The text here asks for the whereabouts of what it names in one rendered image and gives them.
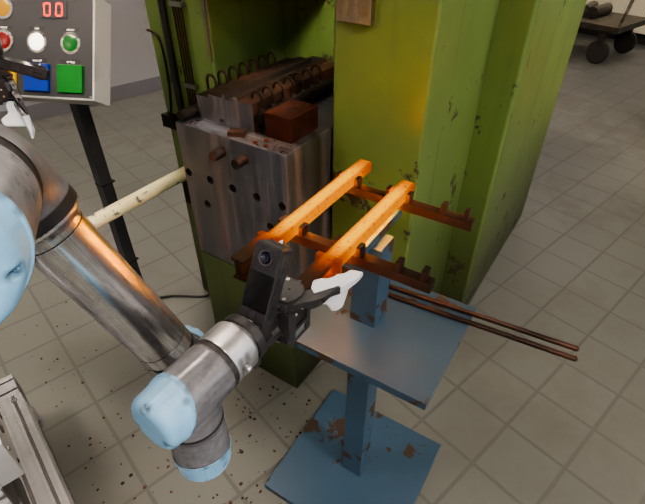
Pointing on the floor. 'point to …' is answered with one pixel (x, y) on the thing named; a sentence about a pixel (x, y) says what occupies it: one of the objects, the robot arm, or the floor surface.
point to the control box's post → (102, 178)
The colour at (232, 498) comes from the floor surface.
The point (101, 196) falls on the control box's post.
